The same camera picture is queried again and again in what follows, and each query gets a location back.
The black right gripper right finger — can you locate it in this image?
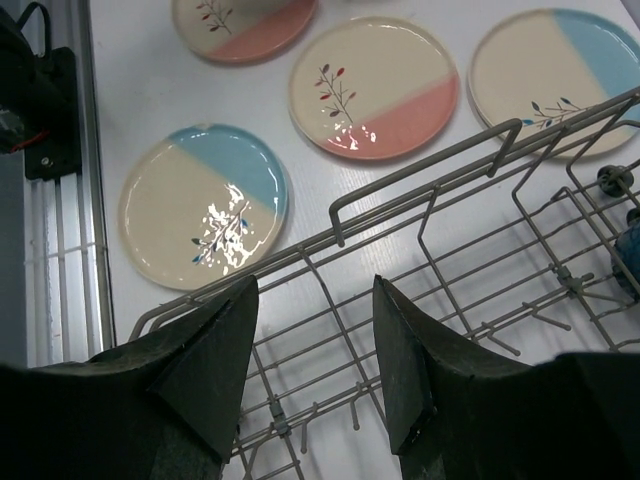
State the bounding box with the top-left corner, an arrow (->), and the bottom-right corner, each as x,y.
372,277 -> 639,479

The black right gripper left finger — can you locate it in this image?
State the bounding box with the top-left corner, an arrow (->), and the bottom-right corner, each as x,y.
1,276 -> 258,479

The dark blue mug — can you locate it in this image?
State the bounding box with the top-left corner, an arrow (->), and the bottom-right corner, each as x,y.
611,208 -> 639,303

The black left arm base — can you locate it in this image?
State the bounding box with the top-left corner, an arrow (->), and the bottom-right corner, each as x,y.
1,2 -> 82,181

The blue cream plate near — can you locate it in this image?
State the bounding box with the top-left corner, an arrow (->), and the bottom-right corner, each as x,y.
118,124 -> 290,291

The blue cream plate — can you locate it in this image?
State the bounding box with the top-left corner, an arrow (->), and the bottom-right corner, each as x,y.
118,124 -> 290,291
468,8 -> 639,139

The pink cream plate middle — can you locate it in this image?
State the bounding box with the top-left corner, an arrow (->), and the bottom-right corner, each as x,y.
288,17 -> 460,161

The pink cream plate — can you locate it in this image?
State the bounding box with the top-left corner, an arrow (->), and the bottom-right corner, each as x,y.
288,17 -> 460,161
171,0 -> 318,64

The blue cream plate far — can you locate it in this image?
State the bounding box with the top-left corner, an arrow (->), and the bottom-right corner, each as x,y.
468,8 -> 639,139

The pink cream plate left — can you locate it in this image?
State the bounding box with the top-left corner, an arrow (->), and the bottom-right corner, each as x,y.
171,0 -> 318,64

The aluminium mounting rail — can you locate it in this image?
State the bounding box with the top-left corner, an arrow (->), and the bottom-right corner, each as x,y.
24,1 -> 115,367

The grey wire dish rack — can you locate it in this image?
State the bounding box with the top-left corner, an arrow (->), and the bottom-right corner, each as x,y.
127,85 -> 640,480

